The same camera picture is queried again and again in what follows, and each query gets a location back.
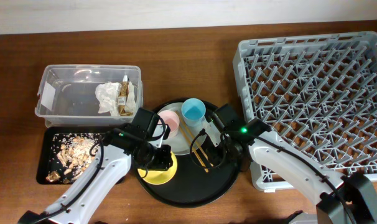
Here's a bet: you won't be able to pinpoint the pink plastic cup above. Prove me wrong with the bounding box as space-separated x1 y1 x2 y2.
158 110 180 139

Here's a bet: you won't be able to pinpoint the blue plastic cup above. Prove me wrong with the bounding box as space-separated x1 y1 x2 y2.
181 98 206 127

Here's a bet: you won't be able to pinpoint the yellow bowl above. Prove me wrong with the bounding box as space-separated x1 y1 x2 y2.
137 152 178 185

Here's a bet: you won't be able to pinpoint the gold snack wrapper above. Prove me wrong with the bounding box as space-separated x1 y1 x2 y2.
117 75 133 116

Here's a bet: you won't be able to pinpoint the white tissue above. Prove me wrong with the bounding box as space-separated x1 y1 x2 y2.
95 82 136 116

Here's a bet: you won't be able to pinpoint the peanut shell food scraps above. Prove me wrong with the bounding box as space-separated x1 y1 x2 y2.
45 133 100 184

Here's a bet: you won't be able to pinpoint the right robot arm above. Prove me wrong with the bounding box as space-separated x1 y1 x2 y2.
201 104 377 223

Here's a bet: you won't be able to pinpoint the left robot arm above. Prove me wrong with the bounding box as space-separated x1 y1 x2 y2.
18 108 173 223

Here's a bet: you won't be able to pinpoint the grey dishwasher rack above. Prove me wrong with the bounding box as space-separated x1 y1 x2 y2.
233 31 377 182

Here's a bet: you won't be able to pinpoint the grey round plate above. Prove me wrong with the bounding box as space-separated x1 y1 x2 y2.
154 101 202 156

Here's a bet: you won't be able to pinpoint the round black serving tray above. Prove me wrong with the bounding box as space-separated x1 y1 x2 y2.
134 98 241 208

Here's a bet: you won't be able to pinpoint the black rectangular tray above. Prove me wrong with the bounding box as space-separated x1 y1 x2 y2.
36 126 111 185

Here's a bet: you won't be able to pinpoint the clear plastic bin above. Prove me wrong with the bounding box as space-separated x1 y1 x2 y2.
35 64 143 127

